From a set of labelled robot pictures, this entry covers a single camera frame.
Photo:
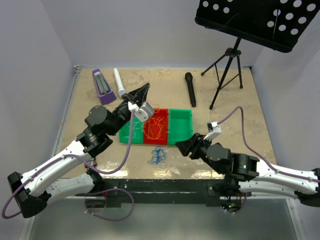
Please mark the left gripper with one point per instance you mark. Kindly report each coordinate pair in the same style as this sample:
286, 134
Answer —
138, 95

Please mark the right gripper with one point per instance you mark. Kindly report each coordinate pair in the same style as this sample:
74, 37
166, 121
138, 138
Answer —
193, 144

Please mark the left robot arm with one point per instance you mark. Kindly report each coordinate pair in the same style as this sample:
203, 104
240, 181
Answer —
34, 190

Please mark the black microphone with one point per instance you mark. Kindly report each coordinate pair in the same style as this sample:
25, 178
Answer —
189, 80

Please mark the black music stand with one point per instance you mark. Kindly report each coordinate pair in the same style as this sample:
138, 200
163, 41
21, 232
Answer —
275, 24

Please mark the white microphone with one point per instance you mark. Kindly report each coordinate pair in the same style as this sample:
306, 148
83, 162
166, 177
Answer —
120, 88

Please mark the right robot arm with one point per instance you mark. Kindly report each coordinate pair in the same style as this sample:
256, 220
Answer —
245, 174

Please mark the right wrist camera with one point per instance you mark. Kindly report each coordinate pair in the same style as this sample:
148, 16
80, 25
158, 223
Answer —
214, 130

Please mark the purple metronome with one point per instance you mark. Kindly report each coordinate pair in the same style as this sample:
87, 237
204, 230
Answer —
102, 87

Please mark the red bin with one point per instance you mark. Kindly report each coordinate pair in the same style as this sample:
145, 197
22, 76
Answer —
155, 129

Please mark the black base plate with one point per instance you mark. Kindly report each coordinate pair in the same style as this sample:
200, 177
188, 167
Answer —
209, 192

